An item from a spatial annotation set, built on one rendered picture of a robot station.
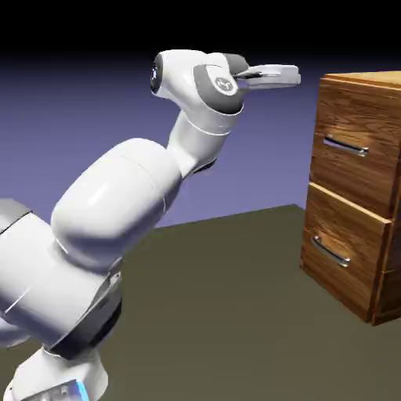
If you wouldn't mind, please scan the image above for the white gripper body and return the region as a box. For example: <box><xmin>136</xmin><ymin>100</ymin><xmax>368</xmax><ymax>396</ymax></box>
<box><xmin>235</xmin><ymin>63</ymin><xmax>302</xmax><ymax>92</ymax></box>

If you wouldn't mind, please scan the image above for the large wooden drawer front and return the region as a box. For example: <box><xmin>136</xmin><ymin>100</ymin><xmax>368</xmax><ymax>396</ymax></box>
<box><xmin>309</xmin><ymin>77</ymin><xmax>401</xmax><ymax>220</ymax></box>

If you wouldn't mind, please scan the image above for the wooden cabinet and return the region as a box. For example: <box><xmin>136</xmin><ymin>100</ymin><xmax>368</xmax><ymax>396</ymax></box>
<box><xmin>299</xmin><ymin>70</ymin><xmax>401</xmax><ymax>327</ymax></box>

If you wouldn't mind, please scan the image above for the small wooden drawer front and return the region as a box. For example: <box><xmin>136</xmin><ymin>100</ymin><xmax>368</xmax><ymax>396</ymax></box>
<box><xmin>299</xmin><ymin>182</ymin><xmax>393</xmax><ymax>323</ymax></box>

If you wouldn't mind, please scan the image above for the straight silver drawer handle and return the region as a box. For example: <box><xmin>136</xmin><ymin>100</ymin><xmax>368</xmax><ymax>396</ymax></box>
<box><xmin>323</xmin><ymin>134</ymin><xmax>370</xmax><ymax>157</ymax></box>

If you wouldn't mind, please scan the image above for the curved silver drawer handle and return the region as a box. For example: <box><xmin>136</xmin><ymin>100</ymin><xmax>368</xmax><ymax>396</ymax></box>
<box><xmin>310</xmin><ymin>235</ymin><xmax>351</xmax><ymax>268</ymax></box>

